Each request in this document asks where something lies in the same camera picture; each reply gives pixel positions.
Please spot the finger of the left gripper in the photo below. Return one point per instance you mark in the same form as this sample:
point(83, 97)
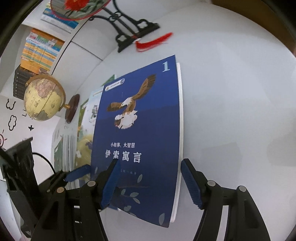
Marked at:
point(78, 173)

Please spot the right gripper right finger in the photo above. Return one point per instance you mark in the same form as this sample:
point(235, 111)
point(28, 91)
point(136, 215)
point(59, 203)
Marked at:
point(195, 182)

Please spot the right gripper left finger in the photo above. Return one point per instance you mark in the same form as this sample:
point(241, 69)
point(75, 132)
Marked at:
point(108, 182)

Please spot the dark blue eagle book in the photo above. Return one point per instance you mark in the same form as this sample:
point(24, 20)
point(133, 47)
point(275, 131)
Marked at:
point(140, 123)

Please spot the light blue scholar picture book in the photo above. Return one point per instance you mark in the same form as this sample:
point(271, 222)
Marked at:
point(90, 114)

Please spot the green leaf cover book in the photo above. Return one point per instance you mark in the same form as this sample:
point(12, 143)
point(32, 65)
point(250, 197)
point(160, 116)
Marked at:
point(71, 146)

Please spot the vintage yellow globe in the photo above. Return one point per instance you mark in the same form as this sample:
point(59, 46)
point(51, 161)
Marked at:
point(44, 97)

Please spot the white bookshelf cabinet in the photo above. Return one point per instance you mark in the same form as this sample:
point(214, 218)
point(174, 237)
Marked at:
point(34, 58)

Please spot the round embroidered fan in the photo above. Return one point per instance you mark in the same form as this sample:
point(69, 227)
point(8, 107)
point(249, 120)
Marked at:
point(77, 10)

